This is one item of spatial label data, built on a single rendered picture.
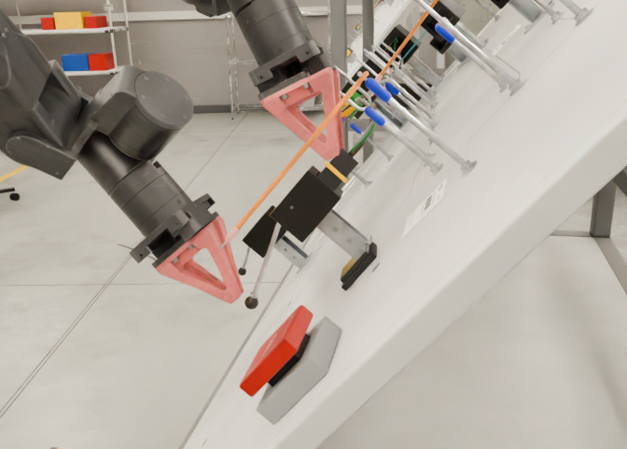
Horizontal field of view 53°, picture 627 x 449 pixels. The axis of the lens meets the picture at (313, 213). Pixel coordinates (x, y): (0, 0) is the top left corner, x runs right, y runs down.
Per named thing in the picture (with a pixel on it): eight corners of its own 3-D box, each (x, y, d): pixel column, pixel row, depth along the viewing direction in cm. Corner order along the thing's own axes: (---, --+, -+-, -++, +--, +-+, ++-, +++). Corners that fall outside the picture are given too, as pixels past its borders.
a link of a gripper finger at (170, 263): (271, 265, 66) (211, 196, 65) (257, 286, 59) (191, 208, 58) (223, 303, 67) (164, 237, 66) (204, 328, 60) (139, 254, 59)
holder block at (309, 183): (307, 233, 63) (275, 207, 62) (343, 190, 62) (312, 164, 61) (301, 243, 59) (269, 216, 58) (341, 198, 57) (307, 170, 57)
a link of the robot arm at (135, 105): (29, 88, 60) (-1, 152, 55) (78, 7, 53) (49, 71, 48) (142, 146, 66) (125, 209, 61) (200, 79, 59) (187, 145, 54)
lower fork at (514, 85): (527, 80, 51) (396, -36, 51) (511, 98, 52) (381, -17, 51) (524, 78, 53) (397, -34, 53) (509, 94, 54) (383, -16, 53)
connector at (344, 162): (325, 198, 61) (309, 184, 61) (358, 160, 61) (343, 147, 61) (325, 200, 58) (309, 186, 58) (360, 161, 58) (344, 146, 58)
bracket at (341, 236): (355, 253, 63) (317, 221, 63) (371, 235, 62) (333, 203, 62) (354, 266, 58) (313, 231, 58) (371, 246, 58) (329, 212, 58)
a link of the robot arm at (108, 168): (99, 136, 65) (58, 157, 60) (131, 96, 60) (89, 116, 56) (145, 188, 65) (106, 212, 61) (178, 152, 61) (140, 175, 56)
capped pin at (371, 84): (460, 178, 46) (349, 82, 46) (472, 163, 47) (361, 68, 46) (468, 175, 45) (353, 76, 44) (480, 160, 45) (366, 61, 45)
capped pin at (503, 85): (509, 85, 57) (438, 21, 57) (498, 95, 58) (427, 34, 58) (514, 77, 58) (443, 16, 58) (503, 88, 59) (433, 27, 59)
